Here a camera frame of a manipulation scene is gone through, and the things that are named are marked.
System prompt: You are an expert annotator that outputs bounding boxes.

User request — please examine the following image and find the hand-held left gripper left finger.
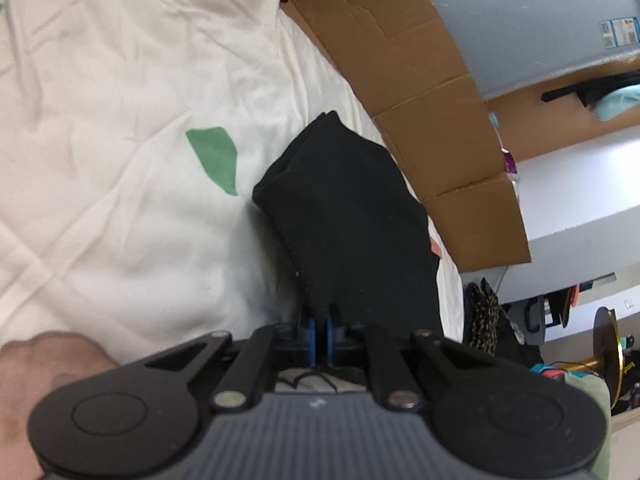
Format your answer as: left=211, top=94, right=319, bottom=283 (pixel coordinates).
left=144, top=305, right=317, bottom=413

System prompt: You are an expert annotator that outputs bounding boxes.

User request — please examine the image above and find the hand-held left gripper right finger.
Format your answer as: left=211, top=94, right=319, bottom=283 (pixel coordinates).
left=324, top=302, right=501, bottom=413

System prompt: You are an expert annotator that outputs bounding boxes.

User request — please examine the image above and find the black garment with paisley lining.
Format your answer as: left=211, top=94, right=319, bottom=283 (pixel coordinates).
left=252, top=110, right=446, bottom=343

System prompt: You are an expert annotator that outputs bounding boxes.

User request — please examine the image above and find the leopard print garment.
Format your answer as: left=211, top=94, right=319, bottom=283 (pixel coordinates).
left=465, top=277, right=501, bottom=356

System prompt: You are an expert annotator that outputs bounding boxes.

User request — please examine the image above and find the black clothes pile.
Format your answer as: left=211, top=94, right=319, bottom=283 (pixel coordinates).
left=495, top=300, right=536, bottom=366

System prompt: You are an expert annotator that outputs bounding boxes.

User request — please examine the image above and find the grey office chair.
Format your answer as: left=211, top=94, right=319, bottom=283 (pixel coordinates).
left=525, top=295, right=563, bottom=333

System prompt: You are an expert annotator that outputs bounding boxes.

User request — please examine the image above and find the light green cloth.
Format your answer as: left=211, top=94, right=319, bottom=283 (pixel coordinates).
left=565, top=375, right=613, bottom=480

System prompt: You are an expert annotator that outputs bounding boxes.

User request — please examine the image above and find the gold round stand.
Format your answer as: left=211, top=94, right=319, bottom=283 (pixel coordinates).
left=565, top=306, right=626, bottom=406

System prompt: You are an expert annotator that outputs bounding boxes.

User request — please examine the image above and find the brown cardboard sheet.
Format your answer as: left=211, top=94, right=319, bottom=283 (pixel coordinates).
left=280, top=0, right=533, bottom=273

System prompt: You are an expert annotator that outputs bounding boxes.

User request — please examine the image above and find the cream bedsheet with colour patches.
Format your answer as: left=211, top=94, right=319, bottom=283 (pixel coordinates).
left=0, top=0, right=466, bottom=480

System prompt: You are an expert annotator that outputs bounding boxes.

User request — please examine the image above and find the white label sticker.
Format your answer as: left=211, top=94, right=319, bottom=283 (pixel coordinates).
left=599, top=16, right=640, bottom=51

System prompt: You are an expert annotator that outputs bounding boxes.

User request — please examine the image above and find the black wall bracket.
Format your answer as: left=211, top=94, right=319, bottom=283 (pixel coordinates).
left=541, top=71, right=640, bottom=108

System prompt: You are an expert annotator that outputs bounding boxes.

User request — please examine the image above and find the teal cloth on bracket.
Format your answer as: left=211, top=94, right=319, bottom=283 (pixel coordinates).
left=592, top=85, right=640, bottom=122

